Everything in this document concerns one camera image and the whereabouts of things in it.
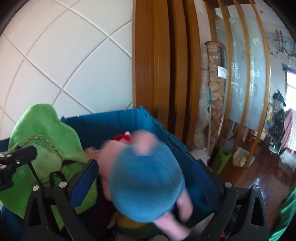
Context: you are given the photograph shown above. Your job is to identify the green fleece cloth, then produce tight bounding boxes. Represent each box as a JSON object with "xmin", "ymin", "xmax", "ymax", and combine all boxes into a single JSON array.
[{"xmin": 1, "ymin": 104, "xmax": 89, "ymax": 218}]

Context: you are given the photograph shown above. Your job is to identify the blue-dressed pig plush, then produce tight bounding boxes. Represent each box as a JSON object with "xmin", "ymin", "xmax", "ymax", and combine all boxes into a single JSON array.
[{"xmin": 85, "ymin": 130, "xmax": 193, "ymax": 240}]

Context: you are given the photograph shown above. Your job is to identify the green rolled mat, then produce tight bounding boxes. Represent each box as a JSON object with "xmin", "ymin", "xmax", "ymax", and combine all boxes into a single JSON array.
[{"xmin": 212, "ymin": 147, "xmax": 232, "ymax": 175}]

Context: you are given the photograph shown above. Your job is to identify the blue plastic crate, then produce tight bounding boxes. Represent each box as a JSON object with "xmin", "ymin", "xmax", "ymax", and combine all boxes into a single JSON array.
[{"xmin": 0, "ymin": 105, "xmax": 221, "ymax": 241}]

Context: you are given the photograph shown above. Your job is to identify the red-dressed pig plush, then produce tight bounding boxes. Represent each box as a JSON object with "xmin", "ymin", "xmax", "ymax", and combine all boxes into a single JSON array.
[{"xmin": 113, "ymin": 132, "xmax": 132, "ymax": 143}]

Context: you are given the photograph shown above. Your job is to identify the rolled patterned carpet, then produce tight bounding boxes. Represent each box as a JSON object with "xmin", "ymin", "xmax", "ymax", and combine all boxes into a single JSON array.
[{"xmin": 205, "ymin": 41, "xmax": 227, "ymax": 154}]

